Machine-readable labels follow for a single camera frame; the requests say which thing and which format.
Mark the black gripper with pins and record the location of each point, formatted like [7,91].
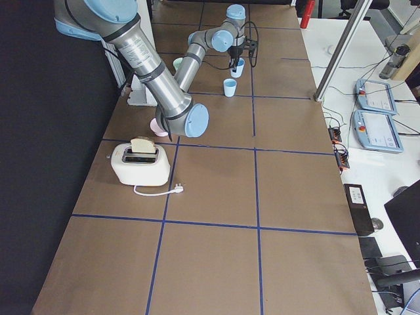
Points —
[235,52]

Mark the light blue cup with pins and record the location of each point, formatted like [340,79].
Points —
[240,68]
[229,86]

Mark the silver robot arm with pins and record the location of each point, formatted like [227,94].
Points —
[118,23]

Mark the green bowl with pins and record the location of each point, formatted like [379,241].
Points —
[177,62]

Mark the white mounting column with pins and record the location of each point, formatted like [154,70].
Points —
[140,94]

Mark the pink bowl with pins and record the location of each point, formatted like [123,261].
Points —
[157,130]

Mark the orange power strip far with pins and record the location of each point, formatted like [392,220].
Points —
[335,135]

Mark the orange power strip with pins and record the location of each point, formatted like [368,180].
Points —
[335,135]
[341,156]

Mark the bread slice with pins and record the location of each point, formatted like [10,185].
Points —
[143,145]

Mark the cream toaster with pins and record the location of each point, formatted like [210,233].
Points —
[140,169]

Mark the orange power strip near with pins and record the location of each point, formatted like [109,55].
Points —
[341,156]

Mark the far teach pendant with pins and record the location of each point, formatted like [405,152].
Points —
[375,96]

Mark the teach pendant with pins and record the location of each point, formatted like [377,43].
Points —
[375,96]
[377,131]

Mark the near teach pendant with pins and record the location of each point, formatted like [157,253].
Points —
[377,131]

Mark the grey water bottle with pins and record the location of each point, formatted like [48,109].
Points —
[396,60]

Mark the black box with label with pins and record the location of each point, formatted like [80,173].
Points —
[358,209]

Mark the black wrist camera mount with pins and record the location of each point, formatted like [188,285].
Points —
[251,46]

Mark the aluminium frame post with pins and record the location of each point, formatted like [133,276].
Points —
[349,32]

